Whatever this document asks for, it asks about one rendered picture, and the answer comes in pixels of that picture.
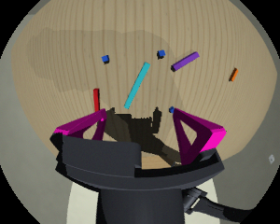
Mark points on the turquoise rod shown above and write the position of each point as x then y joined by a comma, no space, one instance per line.
137,84

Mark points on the red rod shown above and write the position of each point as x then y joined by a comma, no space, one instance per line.
96,98

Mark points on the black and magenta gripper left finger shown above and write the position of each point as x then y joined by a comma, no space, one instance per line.
76,128

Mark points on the purple rod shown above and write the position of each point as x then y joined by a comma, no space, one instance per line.
185,60

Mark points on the orange rod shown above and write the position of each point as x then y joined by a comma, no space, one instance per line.
233,74

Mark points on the small blue cube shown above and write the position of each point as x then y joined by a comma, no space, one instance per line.
161,52
105,58

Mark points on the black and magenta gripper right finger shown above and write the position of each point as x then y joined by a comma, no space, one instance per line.
208,133

